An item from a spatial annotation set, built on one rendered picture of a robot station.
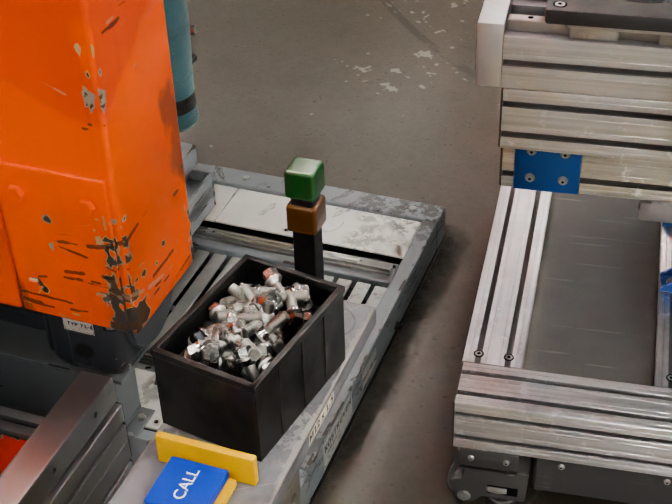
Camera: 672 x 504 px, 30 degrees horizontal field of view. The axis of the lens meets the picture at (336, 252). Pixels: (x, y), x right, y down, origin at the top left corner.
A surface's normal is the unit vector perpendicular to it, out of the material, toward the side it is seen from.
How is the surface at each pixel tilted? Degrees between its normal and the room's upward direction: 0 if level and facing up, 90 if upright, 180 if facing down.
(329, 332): 90
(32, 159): 90
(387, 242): 0
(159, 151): 90
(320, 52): 0
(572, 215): 0
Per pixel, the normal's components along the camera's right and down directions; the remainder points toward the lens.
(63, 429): -0.03, -0.80
